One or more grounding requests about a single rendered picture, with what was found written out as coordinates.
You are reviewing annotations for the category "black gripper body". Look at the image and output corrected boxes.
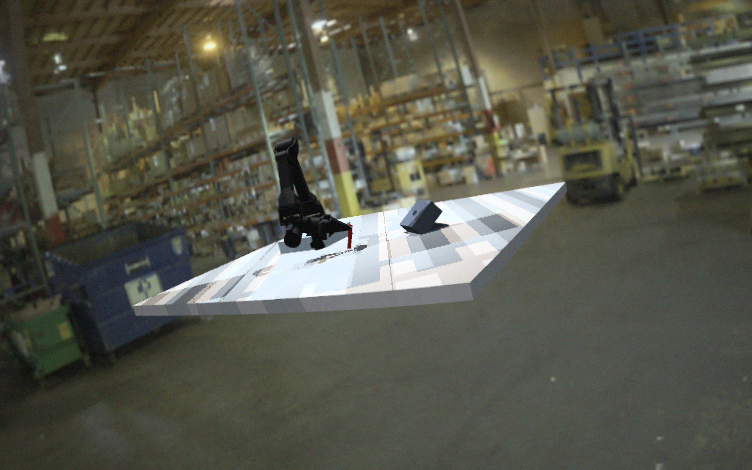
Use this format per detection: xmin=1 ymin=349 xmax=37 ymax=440
xmin=304 ymin=214 xmax=331 ymax=240

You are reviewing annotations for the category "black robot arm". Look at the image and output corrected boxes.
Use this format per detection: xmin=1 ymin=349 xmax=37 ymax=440
xmin=273 ymin=137 xmax=325 ymax=251

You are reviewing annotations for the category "dark grey square panel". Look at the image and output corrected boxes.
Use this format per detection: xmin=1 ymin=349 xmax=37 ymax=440
xmin=399 ymin=200 xmax=449 ymax=235

